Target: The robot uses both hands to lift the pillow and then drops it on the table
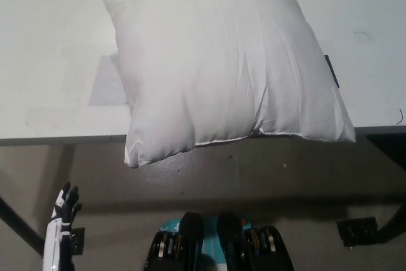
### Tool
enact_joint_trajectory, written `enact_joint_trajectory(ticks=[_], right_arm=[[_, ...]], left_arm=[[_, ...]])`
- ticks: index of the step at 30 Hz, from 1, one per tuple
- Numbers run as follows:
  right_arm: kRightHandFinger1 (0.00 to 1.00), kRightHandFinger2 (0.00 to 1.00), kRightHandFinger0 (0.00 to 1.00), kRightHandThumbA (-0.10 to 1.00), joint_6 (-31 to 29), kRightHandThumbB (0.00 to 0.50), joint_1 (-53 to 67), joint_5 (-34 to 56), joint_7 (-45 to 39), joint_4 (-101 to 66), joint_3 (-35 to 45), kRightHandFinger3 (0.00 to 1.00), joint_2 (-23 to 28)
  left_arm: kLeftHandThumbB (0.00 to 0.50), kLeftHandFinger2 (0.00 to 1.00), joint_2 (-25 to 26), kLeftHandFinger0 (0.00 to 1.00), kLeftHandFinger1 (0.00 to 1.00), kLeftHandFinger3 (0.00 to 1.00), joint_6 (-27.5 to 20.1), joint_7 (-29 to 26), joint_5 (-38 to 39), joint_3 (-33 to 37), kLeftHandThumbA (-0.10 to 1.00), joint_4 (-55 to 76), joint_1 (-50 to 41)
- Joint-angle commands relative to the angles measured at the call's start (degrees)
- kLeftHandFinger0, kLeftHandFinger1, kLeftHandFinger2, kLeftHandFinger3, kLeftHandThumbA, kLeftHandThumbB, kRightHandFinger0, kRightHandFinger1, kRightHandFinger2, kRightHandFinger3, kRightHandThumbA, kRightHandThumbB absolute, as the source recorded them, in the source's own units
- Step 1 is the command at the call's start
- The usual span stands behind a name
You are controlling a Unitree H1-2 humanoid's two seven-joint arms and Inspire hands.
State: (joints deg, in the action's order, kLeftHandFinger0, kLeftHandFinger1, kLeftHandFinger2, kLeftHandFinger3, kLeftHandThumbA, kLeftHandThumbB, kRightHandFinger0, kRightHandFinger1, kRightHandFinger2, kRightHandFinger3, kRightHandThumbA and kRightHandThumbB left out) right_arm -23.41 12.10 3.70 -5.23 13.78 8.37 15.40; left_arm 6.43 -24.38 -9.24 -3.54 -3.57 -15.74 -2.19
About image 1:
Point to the white pillow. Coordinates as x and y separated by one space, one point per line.
222 68

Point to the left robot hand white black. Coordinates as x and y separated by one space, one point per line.
61 217

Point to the black table foot plate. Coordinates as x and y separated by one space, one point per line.
356 231
77 240

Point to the black table frame bar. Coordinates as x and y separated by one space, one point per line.
388 142

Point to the black pillow label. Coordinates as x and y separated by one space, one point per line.
331 71

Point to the grey sheet on table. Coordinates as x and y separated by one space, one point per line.
104 87

